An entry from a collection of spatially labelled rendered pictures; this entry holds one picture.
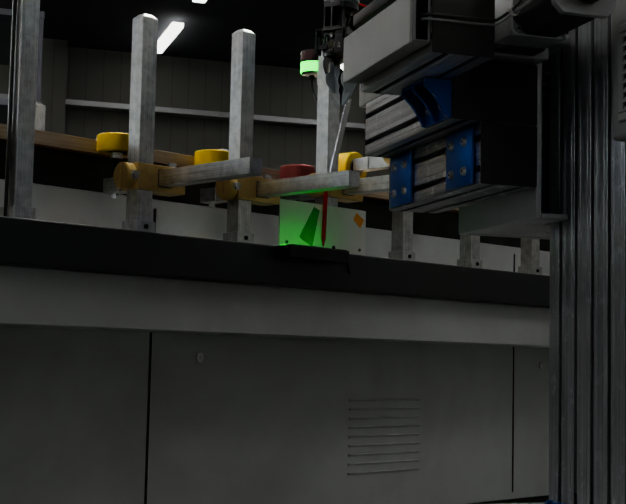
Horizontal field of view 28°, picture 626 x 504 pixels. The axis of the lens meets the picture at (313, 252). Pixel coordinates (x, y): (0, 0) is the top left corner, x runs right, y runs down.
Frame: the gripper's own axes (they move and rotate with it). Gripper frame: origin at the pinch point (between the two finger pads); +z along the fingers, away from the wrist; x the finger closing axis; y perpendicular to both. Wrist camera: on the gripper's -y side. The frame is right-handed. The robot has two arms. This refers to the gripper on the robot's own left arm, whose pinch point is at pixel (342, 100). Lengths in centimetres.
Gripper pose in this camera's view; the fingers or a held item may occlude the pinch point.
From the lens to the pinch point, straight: 267.0
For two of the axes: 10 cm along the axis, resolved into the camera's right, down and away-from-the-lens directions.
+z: -0.3, 9.9, -1.1
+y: -4.2, -1.1, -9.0
